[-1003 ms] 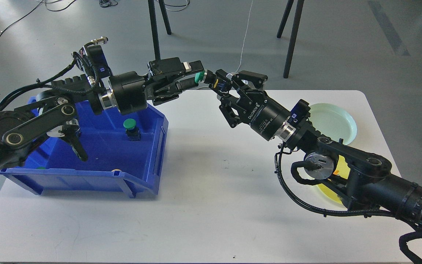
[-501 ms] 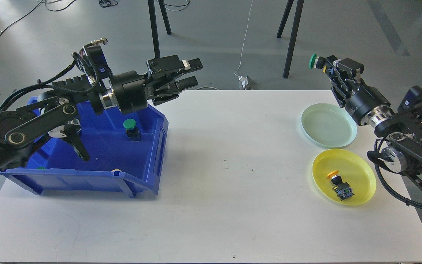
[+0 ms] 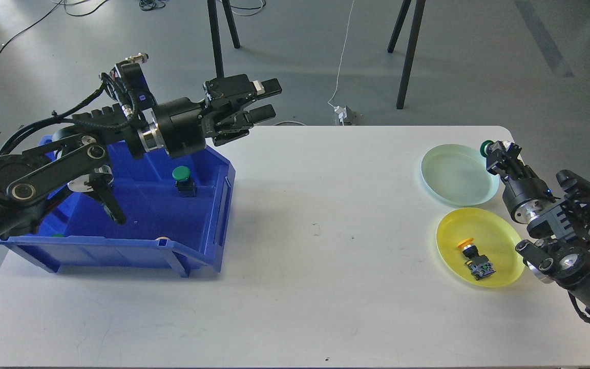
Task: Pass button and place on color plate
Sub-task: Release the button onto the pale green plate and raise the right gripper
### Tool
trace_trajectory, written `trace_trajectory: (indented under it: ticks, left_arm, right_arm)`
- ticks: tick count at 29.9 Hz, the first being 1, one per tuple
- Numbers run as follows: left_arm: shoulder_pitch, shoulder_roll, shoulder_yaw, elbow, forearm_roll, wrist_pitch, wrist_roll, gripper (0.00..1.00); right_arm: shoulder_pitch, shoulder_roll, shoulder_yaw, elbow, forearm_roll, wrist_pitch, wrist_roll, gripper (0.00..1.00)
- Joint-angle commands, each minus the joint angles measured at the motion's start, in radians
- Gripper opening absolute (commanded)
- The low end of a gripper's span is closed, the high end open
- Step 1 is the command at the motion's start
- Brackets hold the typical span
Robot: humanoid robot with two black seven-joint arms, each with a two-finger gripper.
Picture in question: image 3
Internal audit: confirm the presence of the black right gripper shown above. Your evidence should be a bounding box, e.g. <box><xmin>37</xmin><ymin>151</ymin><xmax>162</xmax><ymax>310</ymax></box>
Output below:
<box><xmin>486</xmin><ymin>141</ymin><xmax>551</xmax><ymax>224</ymax></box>

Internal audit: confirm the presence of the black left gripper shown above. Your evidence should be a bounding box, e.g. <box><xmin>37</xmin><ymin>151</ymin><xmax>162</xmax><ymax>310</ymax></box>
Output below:
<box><xmin>139</xmin><ymin>73</ymin><xmax>282</xmax><ymax>159</ymax></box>

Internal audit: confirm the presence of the green push button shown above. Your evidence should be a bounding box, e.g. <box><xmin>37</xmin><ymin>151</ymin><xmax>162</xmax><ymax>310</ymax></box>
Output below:
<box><xmin>172</xmin><ymin>166</ymin><xmax>197</xmax><ymax>198</ymax></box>
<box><xmin>480</xmin><ymin>140</ymin><xmax>503</xmax><ymax>159</ymax></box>

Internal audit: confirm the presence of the yellow push button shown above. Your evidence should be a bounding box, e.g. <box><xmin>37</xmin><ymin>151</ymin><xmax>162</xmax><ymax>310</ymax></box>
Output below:
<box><xmin>457</xmin><ymin>238</ymin><xmax>496</xmax><ymax>281</ymax></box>

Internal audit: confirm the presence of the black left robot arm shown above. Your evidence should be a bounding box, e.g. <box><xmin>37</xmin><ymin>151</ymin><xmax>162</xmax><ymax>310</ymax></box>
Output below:
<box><xmin>0</xmin><ymin>52</ymin><xmax>282</xmax><ymax>240</ymax></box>

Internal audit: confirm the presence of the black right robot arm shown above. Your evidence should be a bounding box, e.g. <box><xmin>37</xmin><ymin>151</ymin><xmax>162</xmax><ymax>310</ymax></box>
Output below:
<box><xmin>479</xmin><ymin>140</ymin><xmax>590</xmax><ymax>324</ymax></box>

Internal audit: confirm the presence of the light green plastic plate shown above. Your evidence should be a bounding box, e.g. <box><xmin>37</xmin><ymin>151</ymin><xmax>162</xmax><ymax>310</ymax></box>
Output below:
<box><xmin>419</xmin><ymin>144</ymin><xmax>499</xmax><ymax>208</ymax></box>

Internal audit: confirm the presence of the yellow plastic plate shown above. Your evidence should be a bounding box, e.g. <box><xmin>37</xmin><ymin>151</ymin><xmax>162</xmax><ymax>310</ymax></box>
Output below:
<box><xmin>435</xmin><ymin>208</ymin><xmax>524</xmax><ymax>288</ymax></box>

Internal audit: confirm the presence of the white power adapter plug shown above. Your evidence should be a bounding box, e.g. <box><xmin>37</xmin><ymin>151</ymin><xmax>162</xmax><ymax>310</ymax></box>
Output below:
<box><xmin>334</xmin><ymin>106</ymin><xmax>359</xmax><ymax>126</ymax></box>

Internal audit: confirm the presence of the black tripod leg left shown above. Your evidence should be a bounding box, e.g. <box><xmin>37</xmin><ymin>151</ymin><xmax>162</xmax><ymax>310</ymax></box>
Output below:
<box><xmin>207</xmin><ymin>0</ymin><xmax>241</xmax><ymax>80</ymax></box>

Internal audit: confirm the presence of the black tripod leg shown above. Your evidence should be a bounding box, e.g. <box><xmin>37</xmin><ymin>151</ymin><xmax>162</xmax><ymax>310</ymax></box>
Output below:
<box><xmin>207</xmin><ymin>0</ymin><xmax>241</xmax><ymax>80</ymax></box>
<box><xmin>387</xmin><ymin>1</ymin><xmax>426</xmax><ymax>110</ymax></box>

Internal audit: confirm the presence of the blue plastic storage bin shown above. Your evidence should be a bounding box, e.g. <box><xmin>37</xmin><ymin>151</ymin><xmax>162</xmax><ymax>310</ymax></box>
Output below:
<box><xmin>0</xmin><ymin>142</ymin><xmax>236</xmax><ymax>278</ymax></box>

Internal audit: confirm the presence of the black tripod leg right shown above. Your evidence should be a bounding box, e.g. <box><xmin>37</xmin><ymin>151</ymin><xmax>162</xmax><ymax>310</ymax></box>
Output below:
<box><xmin>387</xmin><ymin>1</ymin><xmax>426</xmax><ymax>110</ymax></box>

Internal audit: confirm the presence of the white power cable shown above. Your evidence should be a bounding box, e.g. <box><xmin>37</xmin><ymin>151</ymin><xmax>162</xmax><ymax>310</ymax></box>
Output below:
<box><xmin>327</xmin><ymin>0</ymin><xmax>354</xmax><ymax>108</ymax></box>

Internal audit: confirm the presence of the black floor cable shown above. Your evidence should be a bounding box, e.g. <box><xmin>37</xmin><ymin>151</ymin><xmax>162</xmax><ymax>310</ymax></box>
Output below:
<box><xmin>0</xmin><ymin>0</ymin><xmax>265</xmax><ymax>85</ymax></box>

